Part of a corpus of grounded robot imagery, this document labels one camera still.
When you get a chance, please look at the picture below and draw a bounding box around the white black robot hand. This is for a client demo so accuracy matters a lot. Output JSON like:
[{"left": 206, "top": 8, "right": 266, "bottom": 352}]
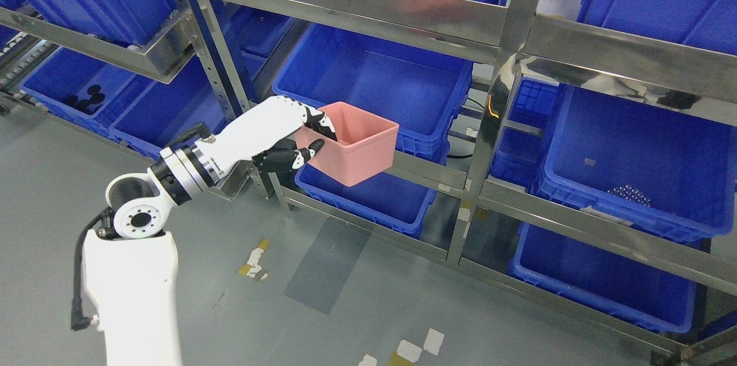
[{"left": 194, "top": 96, "right": 337, "bottom": 174}]

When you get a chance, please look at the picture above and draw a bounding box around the pink plastic storage box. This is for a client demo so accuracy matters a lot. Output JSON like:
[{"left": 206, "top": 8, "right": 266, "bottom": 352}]
[{"left": 308, "top": 102, "right": 400, "bottom": 187}]

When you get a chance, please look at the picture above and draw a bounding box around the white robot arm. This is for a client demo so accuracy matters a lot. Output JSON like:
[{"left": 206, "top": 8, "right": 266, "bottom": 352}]
[{"left": 70, "top": 122, "right": 218, "bottom": 365}]

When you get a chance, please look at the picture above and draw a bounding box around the blue shelf bin lower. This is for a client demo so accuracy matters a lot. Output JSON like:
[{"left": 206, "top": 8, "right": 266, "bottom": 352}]
[{"left": 295, "top": 165, "right": 437, "bottom": 238}]

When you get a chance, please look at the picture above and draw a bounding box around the blue shelf bin middle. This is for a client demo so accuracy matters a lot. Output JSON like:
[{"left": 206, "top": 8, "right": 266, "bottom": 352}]
[{"left": 272, "top": 24, "right": 473, "bottom": 162}]

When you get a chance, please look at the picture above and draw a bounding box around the blue shelf bin far left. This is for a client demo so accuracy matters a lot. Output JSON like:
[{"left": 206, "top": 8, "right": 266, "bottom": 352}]
[{"left": 20, "top": 48, "right": 155, "bottom": 140}]

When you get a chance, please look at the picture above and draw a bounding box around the steel shelf rack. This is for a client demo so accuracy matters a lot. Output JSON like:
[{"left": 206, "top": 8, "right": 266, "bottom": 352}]
[{"left": 2, "top": 0, "right": 735, "bottom": 365}]

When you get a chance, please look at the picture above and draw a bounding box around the blue shelf bin bottom right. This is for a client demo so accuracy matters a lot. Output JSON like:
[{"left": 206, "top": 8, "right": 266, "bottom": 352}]
[{"left": 507, "top": 222, "right": 697, "bottom": 334}]

